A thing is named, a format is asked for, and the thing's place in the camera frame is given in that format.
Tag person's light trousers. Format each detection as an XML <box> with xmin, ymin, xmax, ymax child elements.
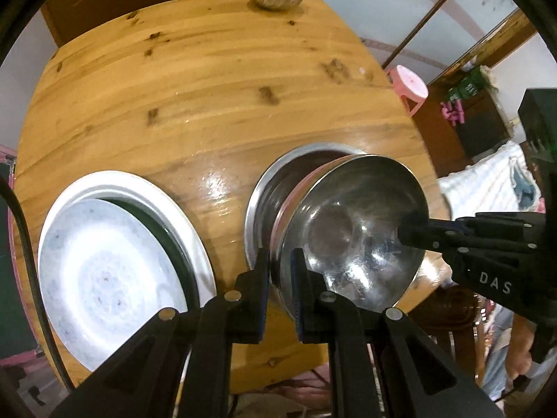
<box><xmin>481</xmin><ymin>305</ymin><xmax>557</xmax><ymax>401</ymax></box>

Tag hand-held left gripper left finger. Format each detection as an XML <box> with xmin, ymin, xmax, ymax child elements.
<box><xmin>50</xmin><ymin>247</ymin><xmax>270</xmax><ymax>418</ymax></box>

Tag thick black cable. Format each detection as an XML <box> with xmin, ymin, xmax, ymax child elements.
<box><xmin>0</xmin><ymin>178</ymin><xmax>77</xmax><ymax>390</ymax></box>

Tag dark wooden cabinet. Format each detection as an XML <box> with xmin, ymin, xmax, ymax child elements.
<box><xmin>411</xmin><ymin>91</ymin><xmax>514</xmax><ymax>179</ymax></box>

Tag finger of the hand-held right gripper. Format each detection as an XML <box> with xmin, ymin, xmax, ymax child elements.
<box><xmin>397</xmin><ymin>219</ymin><xmax>537</xmax><ymax>263</ymax></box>
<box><xmin>429</xmin><ymin>211</ymin><xmax>546</xmax><ymax>239</ymax></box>

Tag person's right forearm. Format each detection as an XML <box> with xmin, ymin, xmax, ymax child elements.
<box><xmin>505</xmin><ymin>313</ymin><xmax>538</xmax><ymax>381</ymax></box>

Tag pink steel bowl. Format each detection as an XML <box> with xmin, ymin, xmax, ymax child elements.
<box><xmin>270</xmin><ymin>154</ymin><xmax>426</xmax><ymax>312</ymax></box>

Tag pink plastic toy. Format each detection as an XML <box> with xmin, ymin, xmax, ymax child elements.
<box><xmin>440</xmin><ymin>98</ymin><xmax>466</xmax><ymax>127</ymax></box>

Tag large white plate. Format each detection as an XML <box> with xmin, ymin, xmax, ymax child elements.
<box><xmin>38</xmin><ymin>171</ymin><xmax>217</xmax><ymax>373</ymax></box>

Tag blue cloth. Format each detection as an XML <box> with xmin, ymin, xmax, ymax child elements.
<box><xmin>511</xmin><ymin>157</ymin><xmax>539</xmax><ymax>210</ymax></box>

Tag pink plastic stool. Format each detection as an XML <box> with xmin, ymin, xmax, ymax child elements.
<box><xmin>389</xmin><ymin>64</ymin><xmax>429</xmax><ymax>117</ymax></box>

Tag white quilted blanket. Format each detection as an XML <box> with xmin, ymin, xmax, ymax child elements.
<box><xmin>437</xmin><ymin>141</ymin><xmax>544</xmax><ymax>223</ymax></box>

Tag green chalkboard with pink frame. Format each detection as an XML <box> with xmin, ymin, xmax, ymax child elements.
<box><xmin>0</xmin><ymin>146</ymin><xmax>48</xmax><ymax>358</ymax></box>

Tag white patterned plate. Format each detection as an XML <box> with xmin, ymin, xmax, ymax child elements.
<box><xmin>38</xmin><ymin>199</ymin><xmax>201</xmax><ymax>373</ymax></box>

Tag green plate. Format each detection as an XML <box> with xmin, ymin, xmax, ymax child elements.
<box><xmin>104</xmin><ymin>198</ymin><xmax>201</xmax><ymax>310</ymax></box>

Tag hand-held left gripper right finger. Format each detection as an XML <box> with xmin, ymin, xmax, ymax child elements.
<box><xmin>290</xmin><ymin>247</ymin><xmax>505</xmax><ymax>418</ymax></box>

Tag wooden chair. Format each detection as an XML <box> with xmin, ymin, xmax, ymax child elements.
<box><xmin>413</xmin><ymin>285</ymin><xmax>492</xmax><ymax>401</ymax></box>

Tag green plastic crate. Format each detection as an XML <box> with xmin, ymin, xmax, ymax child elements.
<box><xmin>444</xmin><ymin>65</ymin><xmax>492</xmax><ymax>101</ymax></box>

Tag large steel bowl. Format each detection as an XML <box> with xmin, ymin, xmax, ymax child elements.
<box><xmin>244</xmin><ymin>141</ymin><xmax>366</xmax><ymax>271</ymax></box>

